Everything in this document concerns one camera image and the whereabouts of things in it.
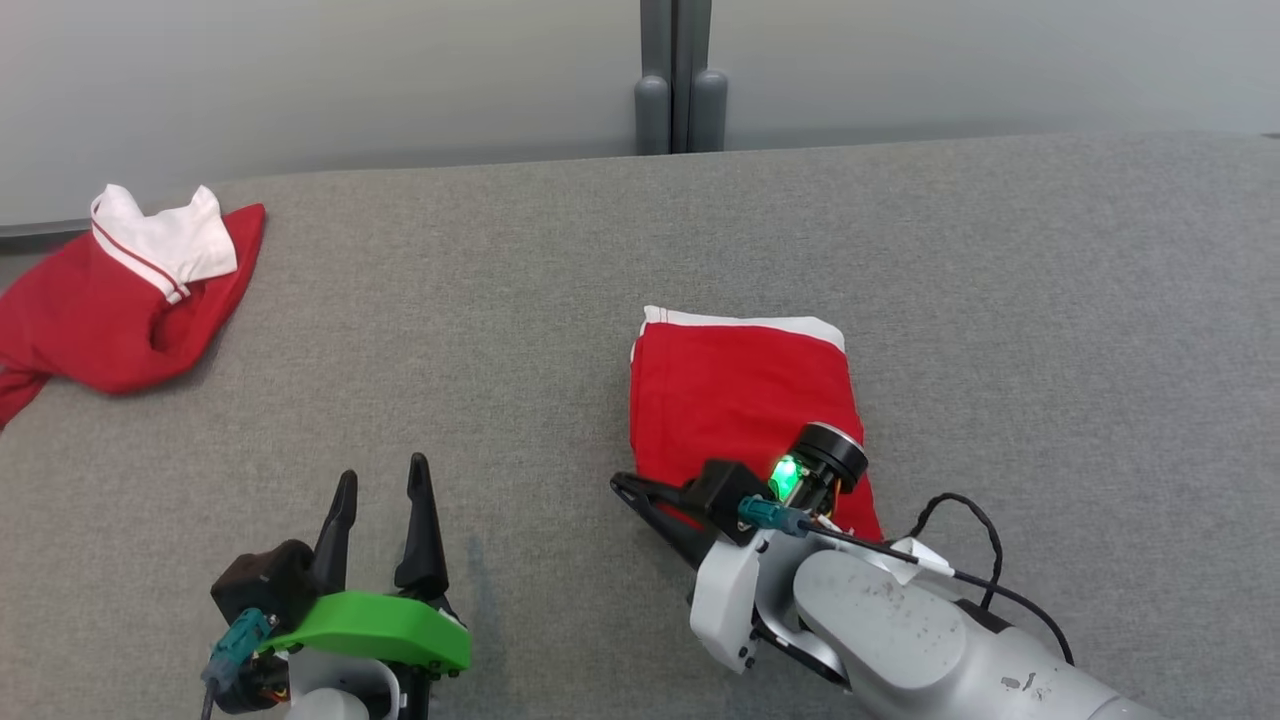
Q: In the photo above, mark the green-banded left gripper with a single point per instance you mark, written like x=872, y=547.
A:
x=380, y=625

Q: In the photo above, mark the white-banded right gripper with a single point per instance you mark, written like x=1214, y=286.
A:
x=725, y=600

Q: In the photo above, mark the red shorts with white trim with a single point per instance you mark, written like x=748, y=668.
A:
x=740, y=400

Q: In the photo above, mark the red jersey with white tee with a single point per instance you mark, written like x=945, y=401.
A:
x=90, y=330

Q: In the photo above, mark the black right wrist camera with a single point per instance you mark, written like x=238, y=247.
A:
x=725, y=495

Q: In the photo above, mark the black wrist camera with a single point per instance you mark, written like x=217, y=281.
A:
x=265, y=580
x=725, y=495

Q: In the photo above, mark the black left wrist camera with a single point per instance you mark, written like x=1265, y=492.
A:
x=265, y=580

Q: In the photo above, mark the grey rounded post foot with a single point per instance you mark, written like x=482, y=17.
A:
x=709, y=110
x=651, y=115

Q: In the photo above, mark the grey metal frame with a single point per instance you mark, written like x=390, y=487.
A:
x=40, y=231

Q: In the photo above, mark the grey partition post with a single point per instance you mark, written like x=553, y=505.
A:
x=680, y=40

